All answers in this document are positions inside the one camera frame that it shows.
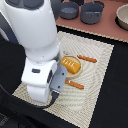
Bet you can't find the golden bread loaf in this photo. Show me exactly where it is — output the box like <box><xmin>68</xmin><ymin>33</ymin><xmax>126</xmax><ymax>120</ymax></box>
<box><xmin>61</xmin><ymin>57</ymin><xmax>81</xmax><ymax>74</ymax></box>

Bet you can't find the black cable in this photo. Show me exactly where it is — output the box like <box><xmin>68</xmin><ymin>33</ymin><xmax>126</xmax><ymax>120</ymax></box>
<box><xmin>0</xmin><ymin>83</ymin><xmax>61</xmax><ymax>110</ymax></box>

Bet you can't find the dark grey bowl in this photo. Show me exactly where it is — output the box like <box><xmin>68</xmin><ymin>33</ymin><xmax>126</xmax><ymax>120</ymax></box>
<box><xmin>60</xmin><ymin>1</ymin><xmax>79</xmax><ymax>20</ymax></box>

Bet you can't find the round wooden plate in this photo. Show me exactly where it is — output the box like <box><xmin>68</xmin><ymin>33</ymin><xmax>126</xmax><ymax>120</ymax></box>
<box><xmin>62</xmin><ymin>55</ymin><xmax>82</xmax><ymax>79</ymax></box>

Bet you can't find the silver fork wooden handle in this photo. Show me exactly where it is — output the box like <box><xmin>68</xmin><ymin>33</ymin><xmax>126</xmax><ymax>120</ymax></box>
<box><xmin>65</xmin><ymin>79</ymin><xmax>84</xmax><ymax>89</ymax></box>

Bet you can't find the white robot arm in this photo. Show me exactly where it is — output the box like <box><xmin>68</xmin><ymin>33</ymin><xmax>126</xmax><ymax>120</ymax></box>
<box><xmin>0</xmin><ymin>0</ymin><xmax>67</xmax><ymax>104</ymax></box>

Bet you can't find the dark grey pot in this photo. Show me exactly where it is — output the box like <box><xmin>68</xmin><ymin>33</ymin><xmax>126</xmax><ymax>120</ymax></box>
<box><xmin>80</xmin><ymin>0</ymin><xmax>103</xmax><ymax>24</ymax></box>

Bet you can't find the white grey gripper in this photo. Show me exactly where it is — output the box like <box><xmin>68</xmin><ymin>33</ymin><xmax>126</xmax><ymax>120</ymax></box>
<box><xmin>21</xmin><ymin>59</ymin><xmax>67</xmax><ymax>104</ymax></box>

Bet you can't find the beige bowl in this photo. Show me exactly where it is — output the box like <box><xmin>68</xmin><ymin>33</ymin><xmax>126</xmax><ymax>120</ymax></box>
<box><xmin>116</xmin><ymin>4</ymin><xmax>128</xmax><ymax>30</ymax></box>

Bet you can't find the knife with wooden handle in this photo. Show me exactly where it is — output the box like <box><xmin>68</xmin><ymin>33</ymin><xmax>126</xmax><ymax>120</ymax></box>
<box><xmin>77</xmin><ymin>55</ymin><xmax>97</xmax><ymax>63</ymax></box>

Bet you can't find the beige woven placemat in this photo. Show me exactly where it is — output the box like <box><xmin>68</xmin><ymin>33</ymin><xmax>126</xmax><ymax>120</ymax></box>
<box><xmin>13</xmin><ymin>32</ymin><xmax>114</xmax><ymax>128</ymax></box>

